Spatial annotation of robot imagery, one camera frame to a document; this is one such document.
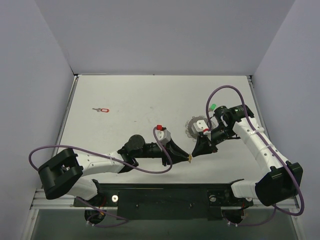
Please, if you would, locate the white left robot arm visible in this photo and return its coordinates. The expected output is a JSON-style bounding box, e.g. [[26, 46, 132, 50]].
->
[[38, 131, 191, 206]]

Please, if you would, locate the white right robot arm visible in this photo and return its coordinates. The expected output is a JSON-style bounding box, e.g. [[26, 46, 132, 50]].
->
[[188, 105, 303, 206]]

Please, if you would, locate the steel keyring disc with rings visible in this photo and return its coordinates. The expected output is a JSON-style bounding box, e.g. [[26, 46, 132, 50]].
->
[[185, 115, 208, 142]]

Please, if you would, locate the green tag key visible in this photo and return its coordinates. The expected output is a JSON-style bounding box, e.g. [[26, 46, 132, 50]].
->
[[208, 103, 217, 112]]

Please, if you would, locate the red tag key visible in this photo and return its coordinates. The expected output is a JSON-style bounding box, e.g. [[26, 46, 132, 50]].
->
[[92, 108, 110, 113]]

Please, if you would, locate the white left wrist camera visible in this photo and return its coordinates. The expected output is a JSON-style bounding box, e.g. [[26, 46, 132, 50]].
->
[[155, 124, 171, 146]]

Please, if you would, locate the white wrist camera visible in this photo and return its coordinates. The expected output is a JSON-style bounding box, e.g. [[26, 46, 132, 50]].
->
[[155, 124, 171, 146], [195, 120, 210, 136]]

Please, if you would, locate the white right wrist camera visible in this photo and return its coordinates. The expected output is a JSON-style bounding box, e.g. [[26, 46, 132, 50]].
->
[[195, 120, 210, 136]]

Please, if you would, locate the aluminium frame rail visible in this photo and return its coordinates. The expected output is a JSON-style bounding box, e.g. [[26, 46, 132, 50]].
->
[[29, 188, 121, 210]]

